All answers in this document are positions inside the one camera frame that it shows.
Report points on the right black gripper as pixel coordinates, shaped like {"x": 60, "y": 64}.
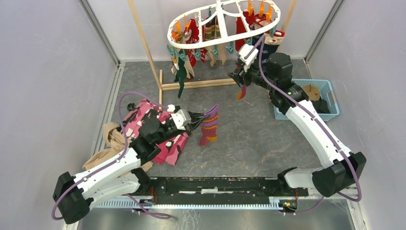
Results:
{"x": 239, "y": 78}

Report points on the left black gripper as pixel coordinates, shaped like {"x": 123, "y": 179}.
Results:
{"x": 194, "y": 117}

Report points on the purple maroon striped sock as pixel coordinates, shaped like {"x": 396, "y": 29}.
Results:
{"x": 242, "y": 92}

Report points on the white oval clip hanger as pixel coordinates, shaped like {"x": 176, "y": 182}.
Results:
{"x": 219, "y": 10}

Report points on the navy santa hat sock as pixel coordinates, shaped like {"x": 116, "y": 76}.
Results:
{"x": 271, "y": 44}

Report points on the red santa sock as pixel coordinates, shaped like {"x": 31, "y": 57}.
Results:
{"x": 241, "y": 29}
{"x": 262, "y": 20}

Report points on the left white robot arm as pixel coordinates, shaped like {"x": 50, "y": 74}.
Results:
{"x": 76, "y": 195}

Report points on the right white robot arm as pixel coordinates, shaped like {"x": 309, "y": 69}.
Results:
{"x": 340, "y": 167}

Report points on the wooden hanger stand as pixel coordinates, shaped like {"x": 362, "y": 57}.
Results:
{"x": 159, "y": 75}

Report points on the socks pile in basket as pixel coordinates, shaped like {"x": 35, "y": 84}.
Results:
{"x": 314, "y": 95}

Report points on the pink camouflage cloth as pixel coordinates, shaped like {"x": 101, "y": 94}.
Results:
{"x": 153, "y": 134}

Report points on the dark green sock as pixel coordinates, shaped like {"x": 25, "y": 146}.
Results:
{"x": 180, "y": 75}

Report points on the red patterned christmas sock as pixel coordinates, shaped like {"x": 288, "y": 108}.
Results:
{"x": 191, "y": 36}

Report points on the blue plastic basket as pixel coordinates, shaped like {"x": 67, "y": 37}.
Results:
{"x": 330, "y": 108}

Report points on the beige cloth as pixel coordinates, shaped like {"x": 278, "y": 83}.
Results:
{"x": 115, "y": 144}

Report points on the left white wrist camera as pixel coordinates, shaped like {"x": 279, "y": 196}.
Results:
{"x": 176, "y": 116}

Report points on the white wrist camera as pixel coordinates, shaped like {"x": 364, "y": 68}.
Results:
{"x": 176, "y": 116}
{"x": 247, "y": 55}

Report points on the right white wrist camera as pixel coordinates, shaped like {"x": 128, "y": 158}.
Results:
{"x": 247, "y": 55}

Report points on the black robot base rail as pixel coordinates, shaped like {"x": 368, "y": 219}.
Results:
{"x": 217, "y": 190}

